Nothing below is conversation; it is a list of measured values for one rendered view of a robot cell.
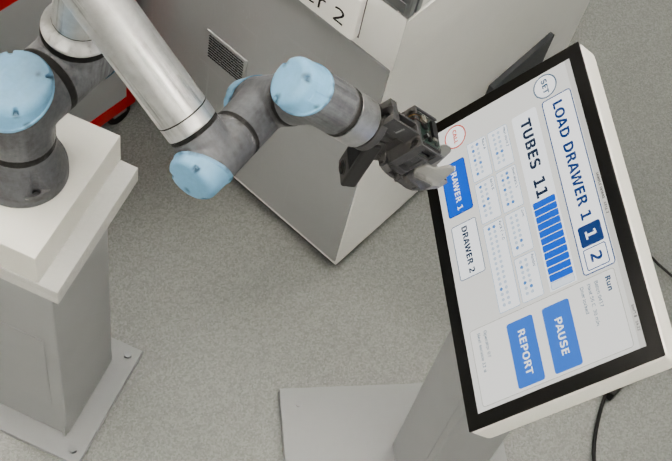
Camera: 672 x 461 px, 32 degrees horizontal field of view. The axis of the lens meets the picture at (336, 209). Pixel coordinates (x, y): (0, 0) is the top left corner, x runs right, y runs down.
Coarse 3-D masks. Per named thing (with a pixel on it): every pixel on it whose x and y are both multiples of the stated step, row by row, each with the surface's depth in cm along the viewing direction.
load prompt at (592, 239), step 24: (552, 96) 176; (552, 120) 174; (576, 120) 171; (552, 144) 172; (576, 144) 169; (576, 168) 168; (576, 192) 167; (576, 216) 165; (600, 216) 162; (576, 240) 164; (600, 240) 161; (600, 264) 160
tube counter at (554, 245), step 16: (544, 176) 171; (528, 192) 172; (544, 192) 170; (544, 208) 169; (544, 224) 168; (560, 224) 167; (544, 240) 167; (560, 240) 166; (544, 256) 166; (560, 256) 165; (560, 272) 164
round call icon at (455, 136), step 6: (462, 120) 186; (456, 126) 187; (462, 126) 186; (444, 132) 188; (450, 132) 187; (456, 132) 186; (462, 132) 185; (444, 138) 188; (450, 138) 187; (456, 138) 186; (462, 138) 185; (450, 144) 186; (456, 144) 185; (462, 144) 184
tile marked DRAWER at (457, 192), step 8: (456, 160) 184; (464, 160) 183; (456, 168) 184; (464, 168) 182; (448, 176) 184; (456, 176) 183; (464, 176) 182; (448, 184) 184; (456, 184) 182; (464, 184) 181; (448, 192) 183; (456, 192) 182; (464, 192) 181; (448, 200) 182; (456, 200) 181; (464, 200) 180; (472, 200) 179; (448, 208) 182; (456, 208) 181; (464, 208) 180; (448, 216) 181
